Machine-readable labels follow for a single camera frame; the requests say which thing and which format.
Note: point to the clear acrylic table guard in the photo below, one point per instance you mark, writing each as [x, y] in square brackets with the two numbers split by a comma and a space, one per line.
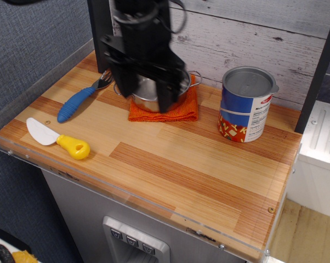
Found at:
[186, 173]

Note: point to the toy soup can grey lid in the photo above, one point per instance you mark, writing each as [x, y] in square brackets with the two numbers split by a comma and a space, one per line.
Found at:
[245, 100]

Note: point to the dark vertical post right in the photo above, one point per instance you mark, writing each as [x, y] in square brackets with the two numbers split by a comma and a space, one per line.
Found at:
[315, 87]

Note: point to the yellow handled toy knife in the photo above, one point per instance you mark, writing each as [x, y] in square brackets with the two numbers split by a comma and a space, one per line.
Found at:
[76, 148]

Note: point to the blue handled toy fork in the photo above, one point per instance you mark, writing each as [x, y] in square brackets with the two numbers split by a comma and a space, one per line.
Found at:
[74, 102]

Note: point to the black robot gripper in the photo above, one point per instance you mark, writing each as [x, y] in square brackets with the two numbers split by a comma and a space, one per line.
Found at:
[143, 49]

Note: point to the orange knitted cloth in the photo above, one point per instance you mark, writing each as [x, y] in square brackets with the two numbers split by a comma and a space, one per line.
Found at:
[187, 111]

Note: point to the dark vertical post left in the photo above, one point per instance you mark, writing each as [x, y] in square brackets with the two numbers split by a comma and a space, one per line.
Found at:
[101, 24]

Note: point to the dark vertical post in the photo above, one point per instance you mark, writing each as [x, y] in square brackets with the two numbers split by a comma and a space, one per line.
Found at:
[315, 87]
[101, 24]

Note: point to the yellow tape piece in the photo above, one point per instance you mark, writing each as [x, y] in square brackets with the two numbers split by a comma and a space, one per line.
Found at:
[24, 257]

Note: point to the silver dispenser panel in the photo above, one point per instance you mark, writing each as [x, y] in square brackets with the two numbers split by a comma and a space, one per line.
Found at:
[132, 241]

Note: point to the white toy appliance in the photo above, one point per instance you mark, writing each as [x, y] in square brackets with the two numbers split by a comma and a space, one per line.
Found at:
[309, 182]

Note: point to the small steel pot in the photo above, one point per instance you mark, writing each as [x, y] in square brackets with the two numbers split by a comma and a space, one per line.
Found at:
[145, 97]

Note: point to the grey toy fridge cabinet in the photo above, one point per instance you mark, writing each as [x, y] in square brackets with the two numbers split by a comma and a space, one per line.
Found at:
[87, 212]

